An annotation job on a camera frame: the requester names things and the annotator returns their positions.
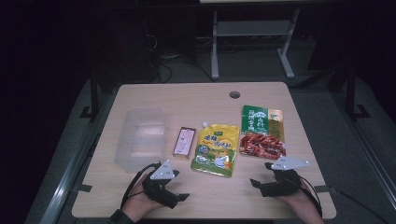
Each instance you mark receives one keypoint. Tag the green seasoning packet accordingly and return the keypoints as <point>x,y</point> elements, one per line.
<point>263,132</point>

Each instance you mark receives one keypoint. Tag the dark wristband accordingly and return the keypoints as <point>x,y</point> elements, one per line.
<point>120,217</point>

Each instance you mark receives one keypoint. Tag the small brown and yellow box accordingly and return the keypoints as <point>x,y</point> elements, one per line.
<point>184,141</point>

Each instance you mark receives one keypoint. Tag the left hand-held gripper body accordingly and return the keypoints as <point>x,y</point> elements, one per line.
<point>162,172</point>

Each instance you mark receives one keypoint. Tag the person's left hand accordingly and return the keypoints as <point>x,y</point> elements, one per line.
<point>138,202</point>

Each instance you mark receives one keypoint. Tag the clear plastic storage container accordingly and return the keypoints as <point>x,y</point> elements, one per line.
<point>141,140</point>

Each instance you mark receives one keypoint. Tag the person's right hand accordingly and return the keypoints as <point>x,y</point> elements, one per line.
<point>306,200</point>

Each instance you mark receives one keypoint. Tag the aluminium rail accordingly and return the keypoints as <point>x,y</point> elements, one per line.
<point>68,177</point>
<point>364,137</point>

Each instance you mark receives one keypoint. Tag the black metal stand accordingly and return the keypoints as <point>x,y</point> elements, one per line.
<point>94,93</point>
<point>351,93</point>

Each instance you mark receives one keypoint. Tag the yellow spouted sauce pouch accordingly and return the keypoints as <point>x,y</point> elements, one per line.
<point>215,151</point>

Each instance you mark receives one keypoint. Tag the white metal table frame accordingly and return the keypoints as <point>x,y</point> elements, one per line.
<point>253,28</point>

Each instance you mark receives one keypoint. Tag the black table edge bracket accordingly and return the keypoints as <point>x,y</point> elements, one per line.
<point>82,188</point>
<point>325,188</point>

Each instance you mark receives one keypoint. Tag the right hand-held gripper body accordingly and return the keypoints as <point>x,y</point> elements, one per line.
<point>281,183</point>

